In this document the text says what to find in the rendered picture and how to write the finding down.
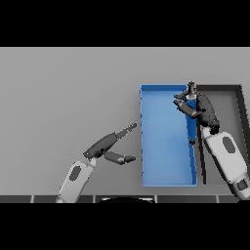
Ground blue bin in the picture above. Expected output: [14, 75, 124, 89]
[140, 84, 198, 188]

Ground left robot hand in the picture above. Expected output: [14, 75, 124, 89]
[82, 122, 139, 166]

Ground dark grey bin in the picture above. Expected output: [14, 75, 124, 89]
[193, 84, 250, 186]

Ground dark strip with pale lines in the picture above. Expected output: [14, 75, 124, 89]
[0, 194, 250, 204]

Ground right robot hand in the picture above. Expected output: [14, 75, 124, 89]
[173, 91, 221, 136]

